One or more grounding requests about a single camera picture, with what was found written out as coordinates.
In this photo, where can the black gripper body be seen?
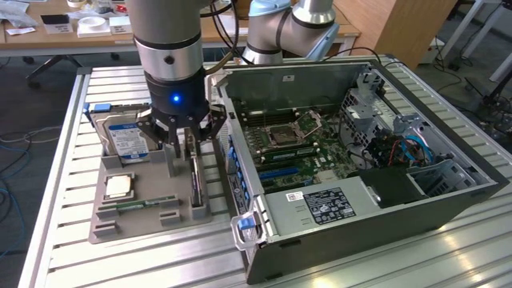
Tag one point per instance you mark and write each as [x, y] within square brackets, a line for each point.
[176, 99]

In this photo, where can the Nvidia graphics card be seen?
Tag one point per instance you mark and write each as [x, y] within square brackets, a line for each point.
[196, 180]

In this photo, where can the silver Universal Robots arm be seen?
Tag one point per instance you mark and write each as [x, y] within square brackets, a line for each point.
[168, 30]

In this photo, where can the hard disk with blue rails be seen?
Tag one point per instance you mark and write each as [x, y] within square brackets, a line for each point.
[120, 141]

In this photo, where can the grey parts rack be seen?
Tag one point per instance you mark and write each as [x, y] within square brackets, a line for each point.
[152, 186]

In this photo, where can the CPU chip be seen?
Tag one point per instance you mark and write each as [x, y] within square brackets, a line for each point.
[117, 186]

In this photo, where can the CPU socket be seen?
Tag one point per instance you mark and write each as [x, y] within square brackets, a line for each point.
[281, 136]

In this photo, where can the green RAM stick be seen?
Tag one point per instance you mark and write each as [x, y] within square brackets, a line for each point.
[136, 203]
[288, 153]

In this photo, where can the blue expansion slot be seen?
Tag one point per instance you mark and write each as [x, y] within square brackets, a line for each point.
[280, 173]

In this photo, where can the metal socket cover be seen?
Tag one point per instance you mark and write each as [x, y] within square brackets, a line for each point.
[308, 123]

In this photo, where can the white case sticker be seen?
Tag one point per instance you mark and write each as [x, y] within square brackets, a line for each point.
[288, 78]

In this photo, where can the blue case latch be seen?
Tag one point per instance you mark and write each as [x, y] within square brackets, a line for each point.
[245, 225]

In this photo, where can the flat white box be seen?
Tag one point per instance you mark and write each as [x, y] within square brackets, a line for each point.
[93, 33]

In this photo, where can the green Dell motherboard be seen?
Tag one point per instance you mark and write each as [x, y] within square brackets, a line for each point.
[324, 156]

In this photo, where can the small red item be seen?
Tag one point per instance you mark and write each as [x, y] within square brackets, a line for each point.
[121, 10]

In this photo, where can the grey power supply unit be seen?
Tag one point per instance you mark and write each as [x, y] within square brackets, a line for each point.
[288, 216]

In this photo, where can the wide white tape roll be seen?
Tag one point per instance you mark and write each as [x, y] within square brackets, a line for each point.
[90, 21]

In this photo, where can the black chair base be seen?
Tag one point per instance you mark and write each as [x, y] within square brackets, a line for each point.
[44, 67]

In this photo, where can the crumpled plastic wrap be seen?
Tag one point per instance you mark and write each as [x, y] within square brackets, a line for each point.
[96, 12]

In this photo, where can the black and white box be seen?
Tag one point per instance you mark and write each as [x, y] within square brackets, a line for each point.
[56, 24]

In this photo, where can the small beige tape roll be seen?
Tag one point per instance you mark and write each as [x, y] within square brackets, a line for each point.
[76, 3]

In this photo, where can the silver disk bay cage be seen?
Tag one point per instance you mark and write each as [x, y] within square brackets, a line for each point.
[360, 120]

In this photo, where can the paper tag with red print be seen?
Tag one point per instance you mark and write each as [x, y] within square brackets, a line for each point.
[20, 31]

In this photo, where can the black disk connector block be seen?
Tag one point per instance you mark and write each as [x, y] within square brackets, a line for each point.
[381, 151]

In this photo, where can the clear plastic bag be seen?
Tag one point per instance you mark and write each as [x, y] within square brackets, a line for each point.
[13, 13]

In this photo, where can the black open PC case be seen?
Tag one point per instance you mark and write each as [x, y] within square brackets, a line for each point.
[360, 249]

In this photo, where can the wooden cabinet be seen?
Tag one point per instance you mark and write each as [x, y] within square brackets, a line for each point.
[400, 30]

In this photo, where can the grey disk bay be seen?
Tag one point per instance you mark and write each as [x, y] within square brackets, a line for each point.
[448, 177]

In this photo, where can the small white floor box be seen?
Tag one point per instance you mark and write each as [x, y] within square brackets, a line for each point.
[433, 52]

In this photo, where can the black tripod stand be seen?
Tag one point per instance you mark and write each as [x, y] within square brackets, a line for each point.
[496, 99]

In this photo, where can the black intrusion switch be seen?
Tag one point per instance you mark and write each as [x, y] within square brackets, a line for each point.
[230, 115]

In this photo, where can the white desk frame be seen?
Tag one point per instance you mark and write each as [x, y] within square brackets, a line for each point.
[460, 30]

